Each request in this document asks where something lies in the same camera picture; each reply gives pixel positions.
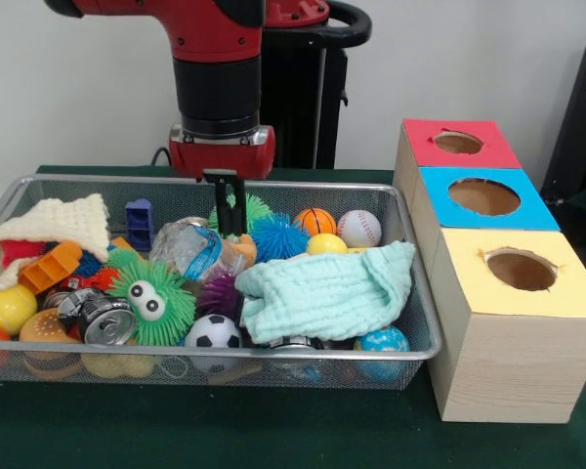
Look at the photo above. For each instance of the blue spiky ball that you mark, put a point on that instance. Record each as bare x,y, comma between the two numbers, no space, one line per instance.
278,237

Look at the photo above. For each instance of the mint green cloth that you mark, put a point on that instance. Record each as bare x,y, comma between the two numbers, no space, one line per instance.
322,293

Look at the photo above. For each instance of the wooden box with three holes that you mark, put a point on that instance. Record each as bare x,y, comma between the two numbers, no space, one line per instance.
508,371

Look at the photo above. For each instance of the smooth yellow ball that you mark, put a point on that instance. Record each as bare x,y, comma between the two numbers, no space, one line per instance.
326,244

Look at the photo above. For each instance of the large green spiky eyed ball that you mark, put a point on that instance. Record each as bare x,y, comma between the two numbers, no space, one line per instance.
171,303

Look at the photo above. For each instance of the shallow mesh bin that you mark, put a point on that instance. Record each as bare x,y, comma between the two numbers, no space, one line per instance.
322,195

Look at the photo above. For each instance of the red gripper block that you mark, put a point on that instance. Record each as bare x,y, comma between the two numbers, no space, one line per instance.
220,158

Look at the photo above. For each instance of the white baseball toy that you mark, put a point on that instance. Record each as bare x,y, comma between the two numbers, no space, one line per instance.
359,228

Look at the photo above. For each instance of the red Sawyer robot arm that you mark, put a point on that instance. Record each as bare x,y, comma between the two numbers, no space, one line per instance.
215,49

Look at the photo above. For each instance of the black and white soccer ball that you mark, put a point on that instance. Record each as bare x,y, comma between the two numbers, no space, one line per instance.
212,332

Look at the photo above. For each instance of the orange basketball toy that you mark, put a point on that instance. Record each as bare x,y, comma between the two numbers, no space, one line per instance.
315,221

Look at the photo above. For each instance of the black monitor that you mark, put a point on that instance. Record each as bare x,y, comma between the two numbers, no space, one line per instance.
576,122

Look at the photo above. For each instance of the small green spiky ball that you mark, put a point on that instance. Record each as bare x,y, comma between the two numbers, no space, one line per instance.
259,207

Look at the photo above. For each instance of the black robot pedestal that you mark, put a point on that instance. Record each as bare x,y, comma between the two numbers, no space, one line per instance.
298,98

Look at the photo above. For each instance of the cream knitted cloth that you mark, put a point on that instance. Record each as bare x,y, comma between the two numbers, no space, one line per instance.
68,220

